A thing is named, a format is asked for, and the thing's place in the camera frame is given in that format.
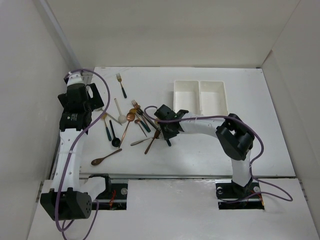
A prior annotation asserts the gold spoon green handle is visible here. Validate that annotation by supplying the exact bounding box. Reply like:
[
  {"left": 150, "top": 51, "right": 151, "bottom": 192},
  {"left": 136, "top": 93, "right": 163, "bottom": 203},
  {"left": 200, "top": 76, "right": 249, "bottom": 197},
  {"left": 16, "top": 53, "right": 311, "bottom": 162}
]
[
  {"left": 164, "top": 137, "right": 172, "bottom": 147},
  {"left": 101, "top": 113, "right": 112, "bottom": 142}
]

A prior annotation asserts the copper round spoon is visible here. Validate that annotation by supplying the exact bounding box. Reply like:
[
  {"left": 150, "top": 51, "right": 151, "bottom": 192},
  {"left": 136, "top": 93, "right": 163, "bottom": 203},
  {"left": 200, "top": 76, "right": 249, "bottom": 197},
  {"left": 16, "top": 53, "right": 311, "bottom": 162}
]
[{"left": 119, "top": 112, "right": 135, "bottom": 148}]

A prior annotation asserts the gold fork green handle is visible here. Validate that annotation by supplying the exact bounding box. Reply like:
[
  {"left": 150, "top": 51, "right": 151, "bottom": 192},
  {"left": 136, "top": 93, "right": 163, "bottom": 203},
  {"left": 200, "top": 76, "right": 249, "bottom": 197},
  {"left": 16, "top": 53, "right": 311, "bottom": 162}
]
[{"left": 116, "top": 73, "right": 127, "bottom": 99}]

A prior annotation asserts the white ceramic spoon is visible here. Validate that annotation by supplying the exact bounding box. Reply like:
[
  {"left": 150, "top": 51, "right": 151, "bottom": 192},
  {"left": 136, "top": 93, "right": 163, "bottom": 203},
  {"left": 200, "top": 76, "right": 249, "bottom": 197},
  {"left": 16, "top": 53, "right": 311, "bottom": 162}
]
[{"left": 114, "top": 98, "right": 127, "bottom": 124}]

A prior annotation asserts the black ladle spoon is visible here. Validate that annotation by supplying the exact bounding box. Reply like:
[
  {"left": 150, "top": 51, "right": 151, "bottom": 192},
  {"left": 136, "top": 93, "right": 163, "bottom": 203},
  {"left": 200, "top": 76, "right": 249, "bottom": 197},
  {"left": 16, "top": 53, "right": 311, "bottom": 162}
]
[{"left": 109, "top": 120, "right": 121, "bottom": 148}]

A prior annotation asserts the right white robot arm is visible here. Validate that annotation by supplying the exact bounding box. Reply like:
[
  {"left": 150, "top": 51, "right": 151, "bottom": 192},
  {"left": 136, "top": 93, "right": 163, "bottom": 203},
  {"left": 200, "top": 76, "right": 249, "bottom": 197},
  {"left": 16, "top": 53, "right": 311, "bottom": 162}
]
[{"left": 154, "top": 104, "right": 255, "bottom": 197}]

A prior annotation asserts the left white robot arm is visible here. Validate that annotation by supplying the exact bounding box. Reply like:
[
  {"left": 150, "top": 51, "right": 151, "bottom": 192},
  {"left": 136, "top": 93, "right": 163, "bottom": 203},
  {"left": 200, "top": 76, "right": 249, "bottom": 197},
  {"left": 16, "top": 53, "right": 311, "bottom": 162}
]
[{"left": 40, "top": 69, "right": 112, "bottom": 222}]

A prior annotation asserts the copper fork lower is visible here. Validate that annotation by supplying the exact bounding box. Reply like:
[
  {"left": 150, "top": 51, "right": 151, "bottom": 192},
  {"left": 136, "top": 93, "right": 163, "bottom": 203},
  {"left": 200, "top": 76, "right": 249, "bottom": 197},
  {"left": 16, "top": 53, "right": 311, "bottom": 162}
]
[{"left": 144, "top": 128, "right": 161, "bottom": 155}]

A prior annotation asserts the copper fork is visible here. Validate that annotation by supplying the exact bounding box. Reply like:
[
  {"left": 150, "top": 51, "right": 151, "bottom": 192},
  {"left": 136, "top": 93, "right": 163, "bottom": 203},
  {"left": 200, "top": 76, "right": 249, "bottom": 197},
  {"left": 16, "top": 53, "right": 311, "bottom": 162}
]
[
  {"left": 131, "top": 100, "right": 144, "bottom": 116},
  {"left": 144, "top": 128, "right": 161, "bottom": 155}
]

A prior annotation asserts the small copper teaspoon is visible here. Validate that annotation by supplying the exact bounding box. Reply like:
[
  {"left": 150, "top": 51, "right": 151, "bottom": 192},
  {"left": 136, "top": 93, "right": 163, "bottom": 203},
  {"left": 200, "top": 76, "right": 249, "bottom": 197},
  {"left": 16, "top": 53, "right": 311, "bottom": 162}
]
[{"left": 134, "top": 119, "right": 147, "bottom": 137}]

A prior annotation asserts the silver spoon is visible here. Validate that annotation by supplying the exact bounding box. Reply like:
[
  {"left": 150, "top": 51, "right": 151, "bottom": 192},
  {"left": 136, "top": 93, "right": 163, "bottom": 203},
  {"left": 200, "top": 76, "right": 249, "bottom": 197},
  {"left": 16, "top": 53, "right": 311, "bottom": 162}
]
[{"left": 130, "top": 137, "right": 154, "bottom": 147}]

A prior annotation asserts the white left container bin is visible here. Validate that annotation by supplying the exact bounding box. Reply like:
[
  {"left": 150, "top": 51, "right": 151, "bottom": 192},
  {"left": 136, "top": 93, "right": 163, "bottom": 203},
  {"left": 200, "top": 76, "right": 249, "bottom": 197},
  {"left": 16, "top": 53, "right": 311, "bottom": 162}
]
[{"left": 173, "top": 80, "right": 201, "bottom": 115}]

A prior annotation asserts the white container bin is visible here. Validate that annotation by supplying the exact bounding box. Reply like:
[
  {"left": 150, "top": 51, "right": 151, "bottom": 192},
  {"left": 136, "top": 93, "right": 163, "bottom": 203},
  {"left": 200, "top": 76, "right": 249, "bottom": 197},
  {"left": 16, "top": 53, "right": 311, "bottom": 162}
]
[
  {"left": 173, "top": 80, "right": 201, "bottom": 115},
  {"left": 199, "top": 81, "right": 228, "bottom": 116}
]

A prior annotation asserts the copper fork upper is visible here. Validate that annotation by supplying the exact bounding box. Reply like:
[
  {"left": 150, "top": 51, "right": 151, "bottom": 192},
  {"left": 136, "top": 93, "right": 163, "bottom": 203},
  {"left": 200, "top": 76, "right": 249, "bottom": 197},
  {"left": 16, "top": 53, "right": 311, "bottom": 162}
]
[{"left": 131, "top": 100, "right": 144, "bottom": 116}]

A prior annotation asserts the white right container bin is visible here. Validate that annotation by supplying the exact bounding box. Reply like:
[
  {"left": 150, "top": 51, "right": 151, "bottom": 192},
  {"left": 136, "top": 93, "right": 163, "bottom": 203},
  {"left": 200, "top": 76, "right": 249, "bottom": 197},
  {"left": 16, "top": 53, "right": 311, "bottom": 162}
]
[{"left": 199, "top": 81, "right": 228, "bottom": 116}]

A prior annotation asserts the green handled fork in pile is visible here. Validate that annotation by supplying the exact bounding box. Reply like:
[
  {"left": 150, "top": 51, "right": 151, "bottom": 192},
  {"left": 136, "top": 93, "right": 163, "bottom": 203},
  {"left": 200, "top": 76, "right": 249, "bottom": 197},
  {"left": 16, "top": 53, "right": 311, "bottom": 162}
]
[{"left": 136, "top": 112, "right": 151, "bottom": 133}]

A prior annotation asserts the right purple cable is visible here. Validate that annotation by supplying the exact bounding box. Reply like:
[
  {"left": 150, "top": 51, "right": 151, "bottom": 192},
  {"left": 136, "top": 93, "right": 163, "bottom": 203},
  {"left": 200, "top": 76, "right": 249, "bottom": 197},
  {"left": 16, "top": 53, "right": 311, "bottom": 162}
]
[{"left": 143, "top": 105, "right": 294, "bottom": 203}]

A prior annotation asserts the silver fork black handle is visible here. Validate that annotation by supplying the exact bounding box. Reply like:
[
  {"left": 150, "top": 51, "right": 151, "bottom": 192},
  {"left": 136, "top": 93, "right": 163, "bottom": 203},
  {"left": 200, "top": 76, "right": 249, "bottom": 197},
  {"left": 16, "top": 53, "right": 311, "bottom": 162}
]
[{"left": 136, "top": 108, "right": 159, "bottom": 130}]

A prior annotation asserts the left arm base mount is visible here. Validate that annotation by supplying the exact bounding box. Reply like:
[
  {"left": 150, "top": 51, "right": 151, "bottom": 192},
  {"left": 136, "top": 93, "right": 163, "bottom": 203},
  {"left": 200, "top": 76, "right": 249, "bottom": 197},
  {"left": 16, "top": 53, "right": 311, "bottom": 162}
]
[{"left": 87, "top": 174, "right": 128, "bottom": 211}]

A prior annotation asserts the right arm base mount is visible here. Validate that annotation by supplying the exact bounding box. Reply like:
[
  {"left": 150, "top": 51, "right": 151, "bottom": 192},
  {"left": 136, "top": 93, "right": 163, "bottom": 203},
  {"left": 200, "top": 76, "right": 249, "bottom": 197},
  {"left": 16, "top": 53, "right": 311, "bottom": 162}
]
[{"left": 215, "top": 179, "right": 265, "bottom": 210}]

